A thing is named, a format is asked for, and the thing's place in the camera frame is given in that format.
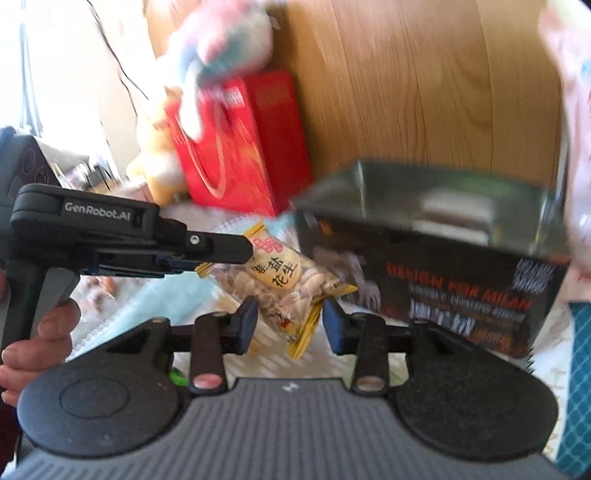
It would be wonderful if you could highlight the red gift bag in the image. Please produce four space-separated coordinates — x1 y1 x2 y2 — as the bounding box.
164 69 314 219

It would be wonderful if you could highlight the black wall cable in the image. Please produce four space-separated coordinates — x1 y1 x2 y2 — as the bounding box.
87 0 155 139

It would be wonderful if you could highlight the teal striped cloth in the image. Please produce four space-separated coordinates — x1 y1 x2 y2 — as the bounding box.
553 301 591 478

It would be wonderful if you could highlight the black printed cardboard box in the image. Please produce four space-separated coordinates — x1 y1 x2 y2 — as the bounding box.
292 159 574 361

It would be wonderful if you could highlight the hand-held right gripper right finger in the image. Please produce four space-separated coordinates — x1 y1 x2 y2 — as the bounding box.
322 299 467 396

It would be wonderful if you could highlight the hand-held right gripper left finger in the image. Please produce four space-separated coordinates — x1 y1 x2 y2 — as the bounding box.
104 296 259 398

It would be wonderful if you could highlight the yellow plush toy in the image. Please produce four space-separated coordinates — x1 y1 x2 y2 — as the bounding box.
124 90 191 206

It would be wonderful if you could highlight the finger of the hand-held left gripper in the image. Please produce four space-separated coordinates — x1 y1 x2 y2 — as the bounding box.
156 219 256 278

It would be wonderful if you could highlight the white zigzag blanket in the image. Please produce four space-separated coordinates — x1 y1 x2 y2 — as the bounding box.
69 203 416 384

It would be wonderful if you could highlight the pink and blue plush dolphin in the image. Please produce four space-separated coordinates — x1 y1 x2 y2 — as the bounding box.
165 0 274 145

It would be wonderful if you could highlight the person's left hand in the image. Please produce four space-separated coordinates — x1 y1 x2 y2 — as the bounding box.
0 302 82 408

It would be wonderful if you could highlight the pink snack bag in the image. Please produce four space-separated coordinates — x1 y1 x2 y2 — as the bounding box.
538 0 591 282

